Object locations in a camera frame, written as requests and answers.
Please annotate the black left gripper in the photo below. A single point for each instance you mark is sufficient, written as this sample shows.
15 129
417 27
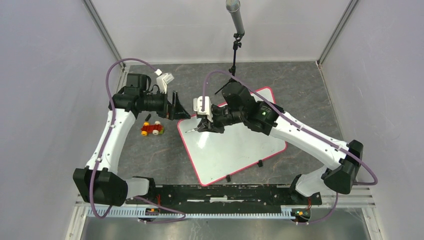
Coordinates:
178 112

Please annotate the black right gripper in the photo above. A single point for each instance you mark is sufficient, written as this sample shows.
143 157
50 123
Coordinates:
213 126

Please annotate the pink framed whiteboard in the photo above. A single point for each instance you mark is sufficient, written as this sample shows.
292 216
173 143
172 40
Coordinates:
215 155

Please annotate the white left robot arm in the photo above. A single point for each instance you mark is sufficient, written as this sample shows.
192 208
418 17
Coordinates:
98 181

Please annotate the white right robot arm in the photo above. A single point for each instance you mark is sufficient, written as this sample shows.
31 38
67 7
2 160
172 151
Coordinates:
340 159

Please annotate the red yellow toy car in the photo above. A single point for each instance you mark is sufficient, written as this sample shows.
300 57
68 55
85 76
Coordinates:
156 128

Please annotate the black tripod stand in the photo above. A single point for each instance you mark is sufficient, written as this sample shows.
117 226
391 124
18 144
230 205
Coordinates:
232 70

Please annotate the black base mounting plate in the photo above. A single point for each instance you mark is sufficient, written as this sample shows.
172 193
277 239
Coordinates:
229 198

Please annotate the silver microphone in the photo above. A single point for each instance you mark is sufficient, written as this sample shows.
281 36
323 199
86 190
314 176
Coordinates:
234 8

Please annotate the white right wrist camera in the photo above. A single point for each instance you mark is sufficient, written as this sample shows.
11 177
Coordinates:
203 108

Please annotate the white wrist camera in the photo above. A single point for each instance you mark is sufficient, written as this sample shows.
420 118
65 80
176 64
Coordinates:
203 108
163 79

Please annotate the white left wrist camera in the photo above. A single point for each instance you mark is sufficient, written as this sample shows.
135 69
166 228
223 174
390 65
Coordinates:
163 79

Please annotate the white toothed cable rail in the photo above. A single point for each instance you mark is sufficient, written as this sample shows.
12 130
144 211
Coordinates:
148 212

